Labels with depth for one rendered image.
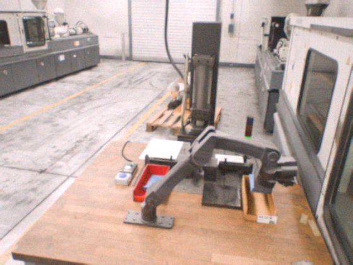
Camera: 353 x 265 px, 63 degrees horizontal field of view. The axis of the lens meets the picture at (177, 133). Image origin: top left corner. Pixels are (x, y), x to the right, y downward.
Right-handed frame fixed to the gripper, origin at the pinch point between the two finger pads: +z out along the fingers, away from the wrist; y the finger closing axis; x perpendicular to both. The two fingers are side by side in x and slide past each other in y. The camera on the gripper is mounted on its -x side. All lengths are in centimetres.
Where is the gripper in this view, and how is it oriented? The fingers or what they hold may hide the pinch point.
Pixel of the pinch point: (259, 189)
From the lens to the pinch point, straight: 129.9
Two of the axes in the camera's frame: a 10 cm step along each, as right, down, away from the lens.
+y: 1.6, -8.0, 5.8
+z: 0.4, 5.9, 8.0
